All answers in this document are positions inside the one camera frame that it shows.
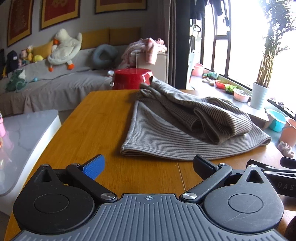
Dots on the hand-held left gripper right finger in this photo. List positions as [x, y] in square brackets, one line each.
[203, 166]

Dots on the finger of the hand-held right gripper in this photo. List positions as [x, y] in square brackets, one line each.
[272, 168]
[289, 161]

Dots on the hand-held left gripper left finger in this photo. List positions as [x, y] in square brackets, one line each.
[94, 166]

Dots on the grey striped sweater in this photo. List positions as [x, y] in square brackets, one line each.
[161, 129]

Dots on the pile of pink clothes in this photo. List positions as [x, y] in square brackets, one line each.
[148, 46]

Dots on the hanging dark clothes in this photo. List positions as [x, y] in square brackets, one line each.
[198, 9]

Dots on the pink slippers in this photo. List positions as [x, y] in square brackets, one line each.
[286, 149]

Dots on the large pink bucket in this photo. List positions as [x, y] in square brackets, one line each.
[288, 134]

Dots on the teal plastic basin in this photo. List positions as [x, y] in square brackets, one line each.
[276, 121]

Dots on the small wooden stool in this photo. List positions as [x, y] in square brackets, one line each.
[259, 115]

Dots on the potted palm in white pot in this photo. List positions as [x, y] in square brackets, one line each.
[259, 97]

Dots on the marble coffee table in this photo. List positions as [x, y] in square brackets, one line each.
[27, 143]

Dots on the pink basin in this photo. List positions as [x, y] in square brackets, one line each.
[241, 96]

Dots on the red plastic basin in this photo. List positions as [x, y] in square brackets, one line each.
[220, 85]

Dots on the pair of light shoes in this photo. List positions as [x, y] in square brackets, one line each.
[208, 81]

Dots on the grey covered sofa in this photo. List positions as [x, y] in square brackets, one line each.
[57, 85]

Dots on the green cloth item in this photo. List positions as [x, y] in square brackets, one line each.
[211, 75]

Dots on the red round stool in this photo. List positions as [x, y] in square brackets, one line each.
[129, 80]

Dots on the pink plastic bucket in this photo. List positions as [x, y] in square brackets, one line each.
[197, 69]

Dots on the pink toy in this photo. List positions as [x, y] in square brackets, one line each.
[2, 129]

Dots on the grey neck pillow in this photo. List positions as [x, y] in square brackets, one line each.
[98, 55]

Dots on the green dinosaur plush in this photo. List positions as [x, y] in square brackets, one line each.
[16, 81]

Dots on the dark curtain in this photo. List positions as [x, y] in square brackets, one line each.
[183, 46]

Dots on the yellow duck plush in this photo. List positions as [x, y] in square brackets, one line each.
[38, 58]

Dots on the white goose plush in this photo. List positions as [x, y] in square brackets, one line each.
[64, 46]

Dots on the beige curtain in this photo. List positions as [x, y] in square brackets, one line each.
[168, 46]

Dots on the yellow sofa cushion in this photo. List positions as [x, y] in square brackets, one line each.
[124, 36]
[42, 49]
[94, 38]

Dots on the pink plush doll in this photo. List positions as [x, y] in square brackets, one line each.
[23, 58]

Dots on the yellow green plush doll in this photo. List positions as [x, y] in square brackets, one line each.
[29, 52]

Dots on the dark navy plush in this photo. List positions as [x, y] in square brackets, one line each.
[12, 60]

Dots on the black window frame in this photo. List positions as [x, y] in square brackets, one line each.
[226, 60]

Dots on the red framed wall picture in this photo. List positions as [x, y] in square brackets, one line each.
[60, 11]
[19, 20]
[120, 5]

